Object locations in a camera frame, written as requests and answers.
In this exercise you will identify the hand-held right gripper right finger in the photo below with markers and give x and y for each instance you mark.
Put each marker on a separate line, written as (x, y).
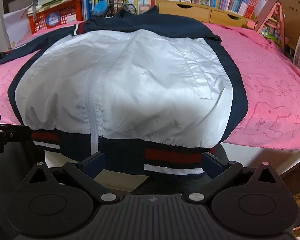
(210, 165)

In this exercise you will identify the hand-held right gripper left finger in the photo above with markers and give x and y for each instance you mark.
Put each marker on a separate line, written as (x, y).
(95, 163)

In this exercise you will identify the white and navy jacket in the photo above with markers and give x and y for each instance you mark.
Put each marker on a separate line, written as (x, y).
(140, 80)

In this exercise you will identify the pink rabbit-pattern towel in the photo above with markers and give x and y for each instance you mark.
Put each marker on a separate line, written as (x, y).
(265, 92)

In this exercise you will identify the white cardboard sheet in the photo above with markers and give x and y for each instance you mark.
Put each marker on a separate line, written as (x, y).
(17, 27)

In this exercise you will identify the red plastic crate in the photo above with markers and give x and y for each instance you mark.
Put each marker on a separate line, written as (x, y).
(65, 12)

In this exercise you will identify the blue egg-shaped plush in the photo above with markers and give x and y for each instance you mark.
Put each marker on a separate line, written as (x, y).
(101, 7)

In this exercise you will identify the wooden drawer organizer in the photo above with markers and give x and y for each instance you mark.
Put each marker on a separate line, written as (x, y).
(190, 12)

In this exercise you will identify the black model bicycle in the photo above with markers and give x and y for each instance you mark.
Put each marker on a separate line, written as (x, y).
(128, 7)

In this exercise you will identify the brown cardboard box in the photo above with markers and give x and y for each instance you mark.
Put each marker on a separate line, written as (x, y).
(292, 17)

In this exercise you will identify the pink wooden toy frame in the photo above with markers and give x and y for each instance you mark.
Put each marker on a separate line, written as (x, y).
(270, 22)

